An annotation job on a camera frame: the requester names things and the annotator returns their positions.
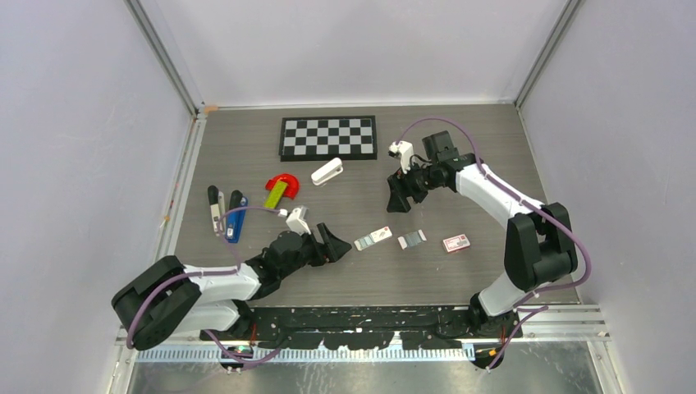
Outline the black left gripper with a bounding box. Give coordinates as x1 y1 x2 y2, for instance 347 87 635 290
279 222 350 279

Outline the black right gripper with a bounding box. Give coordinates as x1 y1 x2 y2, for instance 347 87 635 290
387 157 440 213

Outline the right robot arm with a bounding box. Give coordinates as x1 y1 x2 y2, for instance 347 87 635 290
387 131 578 337

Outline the blue stapler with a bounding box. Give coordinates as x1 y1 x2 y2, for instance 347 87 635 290
225 190 248 244

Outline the black and white stapler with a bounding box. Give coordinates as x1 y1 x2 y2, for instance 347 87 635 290
207 185 226 236

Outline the red white staple box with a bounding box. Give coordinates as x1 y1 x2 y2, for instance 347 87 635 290
442 234 471 254

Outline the red arch toy block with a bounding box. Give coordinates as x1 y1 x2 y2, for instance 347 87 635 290
265 173 300 199

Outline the checkerboard calibration board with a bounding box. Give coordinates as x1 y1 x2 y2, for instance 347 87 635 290
278 116 378 162

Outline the green lego brick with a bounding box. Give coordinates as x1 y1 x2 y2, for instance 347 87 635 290
263 180 288 209

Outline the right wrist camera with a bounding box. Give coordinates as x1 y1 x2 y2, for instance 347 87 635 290
388 140 414 175

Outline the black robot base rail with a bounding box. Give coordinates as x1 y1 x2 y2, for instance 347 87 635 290
214 305 519 350

